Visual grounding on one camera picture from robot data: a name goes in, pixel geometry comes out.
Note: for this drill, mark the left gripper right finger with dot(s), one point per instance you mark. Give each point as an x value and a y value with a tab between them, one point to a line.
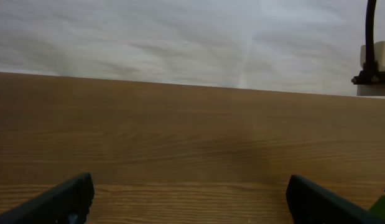
316	205

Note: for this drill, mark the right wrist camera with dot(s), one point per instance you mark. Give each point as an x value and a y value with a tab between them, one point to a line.
383	53

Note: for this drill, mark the green cube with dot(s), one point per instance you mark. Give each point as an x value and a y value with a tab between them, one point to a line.
382	208

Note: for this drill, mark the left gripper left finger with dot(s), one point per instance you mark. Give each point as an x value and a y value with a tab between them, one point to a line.
58	202

